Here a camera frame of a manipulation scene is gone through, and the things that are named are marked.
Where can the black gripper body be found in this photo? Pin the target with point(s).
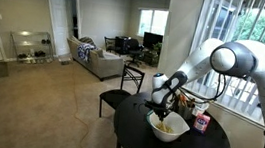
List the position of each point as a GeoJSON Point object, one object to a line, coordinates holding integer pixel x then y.
{"type": "Point", "coordinates": [160, 109]}

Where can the blue patterned throw blanket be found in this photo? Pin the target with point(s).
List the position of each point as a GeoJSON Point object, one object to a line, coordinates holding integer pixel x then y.
{"type": "Point", "coordinates": [84, 51]}

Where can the black armchair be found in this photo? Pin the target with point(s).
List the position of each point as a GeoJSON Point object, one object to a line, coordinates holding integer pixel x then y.
{"type": "Point", "coordinates": [112, 45]}

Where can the glass shoe rack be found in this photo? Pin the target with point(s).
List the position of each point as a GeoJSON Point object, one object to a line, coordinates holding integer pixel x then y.
{"type": "Point", "coordinates": [31, 47]}

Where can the white vertical blinds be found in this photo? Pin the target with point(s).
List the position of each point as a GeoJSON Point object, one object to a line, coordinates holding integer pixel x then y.
{"type": "Point", "coordinates": [245, 23]}

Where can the steel utensil holder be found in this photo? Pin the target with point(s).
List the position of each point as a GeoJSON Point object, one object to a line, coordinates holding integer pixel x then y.
{"type": "Point", "coordinates": [185, 113]}

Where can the pink sugar carton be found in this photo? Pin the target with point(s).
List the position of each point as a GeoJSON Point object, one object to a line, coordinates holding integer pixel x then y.
{"type": "Point", "coordinates": [201, 123]}

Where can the black office chair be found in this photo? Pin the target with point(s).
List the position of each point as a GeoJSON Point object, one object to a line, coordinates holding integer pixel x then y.
{"type": "Point", "coordinates": [135, 51]}

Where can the white open interior door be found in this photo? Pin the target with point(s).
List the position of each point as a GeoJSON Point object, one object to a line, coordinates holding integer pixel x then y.
{"type": "Point", "coordinates": [59, 25]}

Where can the cooked macaroni pasta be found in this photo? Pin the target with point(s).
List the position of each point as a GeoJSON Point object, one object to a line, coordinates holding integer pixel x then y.
{"type": "Point", "coordinates": [165, 128]}

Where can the black dining chair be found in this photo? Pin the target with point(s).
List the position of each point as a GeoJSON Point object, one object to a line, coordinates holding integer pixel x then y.
{"type": "Point", "coordinates": [120, 96]}

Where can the bright room window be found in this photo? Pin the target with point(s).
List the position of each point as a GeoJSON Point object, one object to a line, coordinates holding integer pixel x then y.
{"type": "Point", "coordinates": [152, 22]}

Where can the black monitor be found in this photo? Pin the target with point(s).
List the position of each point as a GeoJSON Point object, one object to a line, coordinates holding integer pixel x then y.
{"type": "Point", "coordinates": [152, 40]}

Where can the grey sofa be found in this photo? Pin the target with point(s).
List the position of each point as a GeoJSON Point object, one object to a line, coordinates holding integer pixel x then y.
{"type": "Point", "coordinates": [103, 64]}

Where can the slotted wooden spoon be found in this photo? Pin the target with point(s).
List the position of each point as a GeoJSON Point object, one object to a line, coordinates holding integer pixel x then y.
{"type": "Point", "coordinates": [163, 125]}

